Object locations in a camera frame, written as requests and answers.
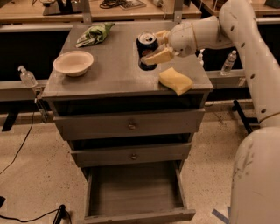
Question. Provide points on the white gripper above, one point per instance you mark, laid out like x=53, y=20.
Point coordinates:
x=181, y=38

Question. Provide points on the blue pepsi can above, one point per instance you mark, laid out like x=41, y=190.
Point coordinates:
x=146, y=43

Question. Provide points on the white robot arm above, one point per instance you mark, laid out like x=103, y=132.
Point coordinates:
x=255, y=188

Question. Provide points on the grey top drawer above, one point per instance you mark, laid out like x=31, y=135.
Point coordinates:
x=129, y=124

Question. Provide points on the grey drawer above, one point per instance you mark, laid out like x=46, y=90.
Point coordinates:
x=131, y=154
x=150, y=193
x=129, y=124

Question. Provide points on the grey drawer cabinet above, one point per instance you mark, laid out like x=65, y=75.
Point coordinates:
x=116, y=84

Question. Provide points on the grey middle drawer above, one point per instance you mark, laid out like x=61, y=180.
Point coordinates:
x=131, y=154

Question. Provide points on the grey bottom drawer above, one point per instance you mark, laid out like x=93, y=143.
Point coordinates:
x=150, y=193

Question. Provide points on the white pump bottle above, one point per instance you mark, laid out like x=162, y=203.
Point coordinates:
x=200, y=57

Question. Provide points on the yellow sponge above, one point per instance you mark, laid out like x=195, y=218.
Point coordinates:
x=176, y=81

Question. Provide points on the clear water bottle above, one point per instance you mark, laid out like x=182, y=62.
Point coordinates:
x=228, y=64

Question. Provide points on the green chip bag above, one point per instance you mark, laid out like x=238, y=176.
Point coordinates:
x=94, y=35

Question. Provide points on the wooden workbench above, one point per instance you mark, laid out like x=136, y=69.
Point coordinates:
x=31, y=11

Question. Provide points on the white paper bowl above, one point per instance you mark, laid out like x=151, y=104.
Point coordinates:
x=74, y=63

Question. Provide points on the black wheeled stand leg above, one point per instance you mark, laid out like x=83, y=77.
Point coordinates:
x=247, y=121

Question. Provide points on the clear sanitizer pump bottle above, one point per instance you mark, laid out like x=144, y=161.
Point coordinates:
x=27, y=77

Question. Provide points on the black plug on floor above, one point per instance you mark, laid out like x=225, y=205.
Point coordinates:
x=61, y=213

